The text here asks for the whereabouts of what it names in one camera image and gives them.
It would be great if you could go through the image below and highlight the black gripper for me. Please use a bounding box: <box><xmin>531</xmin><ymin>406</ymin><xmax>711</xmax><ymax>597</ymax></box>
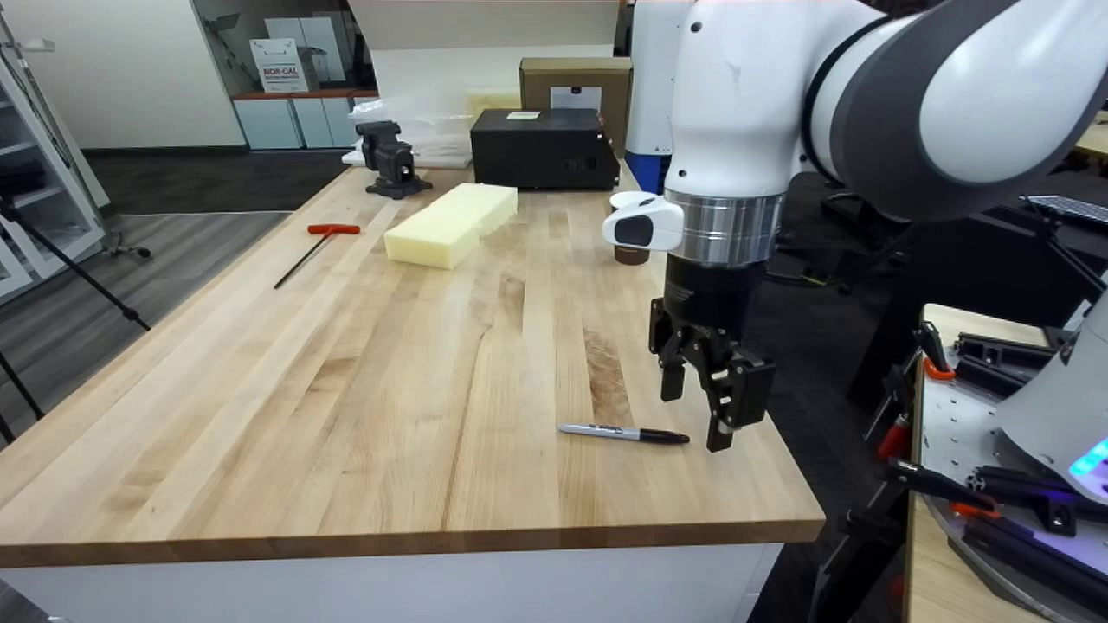
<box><xmin>647</xmin><ymin>254</ymin><xmax>778</xmax><ymax>453</ymax></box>

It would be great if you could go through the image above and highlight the black marker pen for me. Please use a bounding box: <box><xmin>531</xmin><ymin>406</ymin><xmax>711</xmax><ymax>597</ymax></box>
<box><xmin>558</xmin><ymin>419</ymin><xmax>694</xmax><ymax>450</ymax></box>

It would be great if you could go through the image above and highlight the brown paper coffee cup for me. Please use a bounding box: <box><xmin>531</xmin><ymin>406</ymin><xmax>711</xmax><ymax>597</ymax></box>
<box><xmin>614</xmin><ymin>235</ymin><xmax>657</xmax><ymax>271</ymax></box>

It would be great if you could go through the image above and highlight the black clamp red grip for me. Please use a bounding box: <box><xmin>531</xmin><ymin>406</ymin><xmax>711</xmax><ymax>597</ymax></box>
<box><xmin>870</xmin><ymin>321</ymin><xmax>964</xmax><ymax>468</ymax></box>

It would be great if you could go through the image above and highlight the long bar clamp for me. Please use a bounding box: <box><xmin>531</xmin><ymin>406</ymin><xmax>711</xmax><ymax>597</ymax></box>
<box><xmin>808</xmin><ymin>456</ymin><xmax>997</xmax><ymax>623</ymax></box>

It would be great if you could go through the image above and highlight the black control box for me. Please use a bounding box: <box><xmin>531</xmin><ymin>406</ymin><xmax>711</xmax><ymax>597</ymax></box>
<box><xmin>468</xmin><ymin>107</ymin><xmax>623</xmax><ymax>194</ymax></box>

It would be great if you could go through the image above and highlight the white pillar blue base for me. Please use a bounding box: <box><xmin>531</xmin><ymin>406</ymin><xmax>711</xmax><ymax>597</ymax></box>
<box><xmin>627</xmin><ymin>0</ymin><xmax>679</xmax><ymax>196</ymax></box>

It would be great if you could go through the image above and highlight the yellow foam block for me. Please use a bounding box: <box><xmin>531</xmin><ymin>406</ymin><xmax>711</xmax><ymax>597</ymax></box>
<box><xmin>381</xmin><ymin>179</ymin><xmax>524</xmax><ymax>274</ymax></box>

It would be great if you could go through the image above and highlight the black tool on plate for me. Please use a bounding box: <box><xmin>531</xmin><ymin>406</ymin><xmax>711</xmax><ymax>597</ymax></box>
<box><xmin>949</xmin><ymin>329</ymin><xmax>1059</xmax><ymax>397</ymax></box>

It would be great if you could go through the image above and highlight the wooden side table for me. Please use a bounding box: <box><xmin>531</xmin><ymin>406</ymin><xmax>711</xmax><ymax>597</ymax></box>
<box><xmin>905</xmin><ymin>302</ymin><xmax>1108</xmax><ymax>623</ymax></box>

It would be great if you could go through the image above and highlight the brown cardboard box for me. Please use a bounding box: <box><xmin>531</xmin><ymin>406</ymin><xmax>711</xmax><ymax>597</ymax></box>
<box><xmin>517</xmin><ymin>56</ymin><xmax>637</xmax><ymax>156</ymax></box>

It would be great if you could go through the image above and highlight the grey white device housing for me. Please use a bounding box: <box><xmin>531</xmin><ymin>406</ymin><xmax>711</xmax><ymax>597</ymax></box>
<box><xmin>997</xmin><ymin>292</ymin><xmax>1108</xmax><ymax>512</ymax></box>

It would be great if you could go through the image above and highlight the white drawer cabinet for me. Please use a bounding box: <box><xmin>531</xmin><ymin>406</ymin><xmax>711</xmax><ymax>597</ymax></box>
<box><xmin>0</xmin><ymin>541</ymin><xmax>788</xmax><ymax>623</ymax></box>

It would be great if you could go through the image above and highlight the black bench vise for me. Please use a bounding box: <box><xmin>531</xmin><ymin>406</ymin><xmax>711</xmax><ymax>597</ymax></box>
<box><xmin>354</xmin><ymin>116</ymin><xmax>435</xmax><ymax>201</ymax></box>

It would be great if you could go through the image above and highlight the wooden office desk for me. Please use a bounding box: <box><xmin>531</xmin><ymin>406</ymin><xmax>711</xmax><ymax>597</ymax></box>
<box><xmin>1069</xmin><ymin>116</ymin><xmax>1108</xmax><ymax>159</ymax></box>

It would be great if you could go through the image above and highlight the low white shelf cabinet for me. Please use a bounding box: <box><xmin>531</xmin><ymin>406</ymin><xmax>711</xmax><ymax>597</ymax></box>
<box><xmin>230</xmin><ymin>85</ymin><xmax>381</xmax><ymax>156</ymax></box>

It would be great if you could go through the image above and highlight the white printed sign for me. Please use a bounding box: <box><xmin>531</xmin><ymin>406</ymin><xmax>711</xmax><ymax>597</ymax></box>
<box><xmin>246</xmin><ymin>34</ymin><xmax>313</xmax><ymax>96</ymax></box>

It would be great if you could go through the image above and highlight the white metal rack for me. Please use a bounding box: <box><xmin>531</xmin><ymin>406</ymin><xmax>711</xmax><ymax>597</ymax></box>
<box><xmin>0</xmin><ymin>11</ymin><xmax>113</xmax><ymax>308</ymax></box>

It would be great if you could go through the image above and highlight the red T-handle hex key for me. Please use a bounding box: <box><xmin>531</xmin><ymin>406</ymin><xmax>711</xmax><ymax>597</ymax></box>
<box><xmin>270</xmin><ymin>221</ymin><xmax>365</xmax><ymax>294</ymax></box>

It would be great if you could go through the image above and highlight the black camera tripod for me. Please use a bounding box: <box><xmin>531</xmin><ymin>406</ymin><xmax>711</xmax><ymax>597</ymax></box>
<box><xmin>0</xmin><ymin>194</ymin><xmax>155</xmax><ymax>450</ymax></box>

